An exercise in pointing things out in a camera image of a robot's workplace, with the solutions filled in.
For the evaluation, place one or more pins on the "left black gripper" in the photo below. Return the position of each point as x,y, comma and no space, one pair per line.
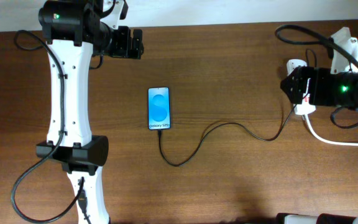
123,50

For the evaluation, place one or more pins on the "blue Galaxy smartphone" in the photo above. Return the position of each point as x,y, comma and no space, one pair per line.
159,108

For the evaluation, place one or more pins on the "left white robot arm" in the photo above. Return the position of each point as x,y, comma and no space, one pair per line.
76,31

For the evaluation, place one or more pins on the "white power strip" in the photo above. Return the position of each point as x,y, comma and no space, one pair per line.
305,107

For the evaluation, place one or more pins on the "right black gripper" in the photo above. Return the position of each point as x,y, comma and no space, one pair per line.
298,78

